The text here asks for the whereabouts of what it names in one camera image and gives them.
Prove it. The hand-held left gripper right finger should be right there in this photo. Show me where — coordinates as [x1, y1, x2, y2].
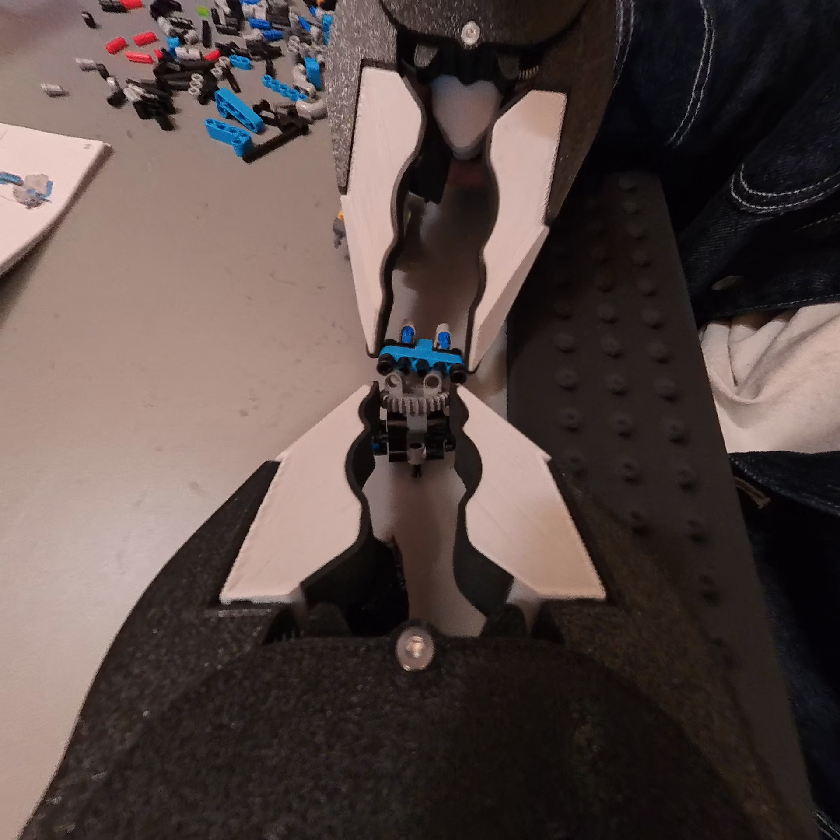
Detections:
[456, 385, 609, 607]

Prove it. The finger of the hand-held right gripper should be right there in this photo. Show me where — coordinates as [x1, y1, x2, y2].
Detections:
[466, 90, 569, 368]
[344, 66, 434, 359]

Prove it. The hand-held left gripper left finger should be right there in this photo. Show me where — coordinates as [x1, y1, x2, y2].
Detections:
[220, 385, 378, 609]

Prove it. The black gear brick assembly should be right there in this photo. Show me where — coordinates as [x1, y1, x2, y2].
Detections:
[372, 322, 471, 476]

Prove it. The person's right forearm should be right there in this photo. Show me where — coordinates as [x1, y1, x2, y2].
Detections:
[591, 0, 840, 178]

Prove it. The grey desk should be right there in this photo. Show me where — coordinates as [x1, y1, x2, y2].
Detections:
[0, 0, 526, 840]

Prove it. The black studded mat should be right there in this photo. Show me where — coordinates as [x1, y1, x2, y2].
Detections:
[506, 164, 815, 840]

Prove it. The pile of small brick parts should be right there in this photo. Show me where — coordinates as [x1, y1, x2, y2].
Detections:
[40, 0, 336, 161]

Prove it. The person's denim jacket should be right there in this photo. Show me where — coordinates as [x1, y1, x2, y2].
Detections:
[670, 119, 840, 749]

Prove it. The person's white shirt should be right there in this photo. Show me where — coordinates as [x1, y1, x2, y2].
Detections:
[700, 305, 840, 456]

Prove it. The building instruction booklet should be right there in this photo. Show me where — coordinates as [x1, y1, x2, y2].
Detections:
[0, 122, 112, 277]

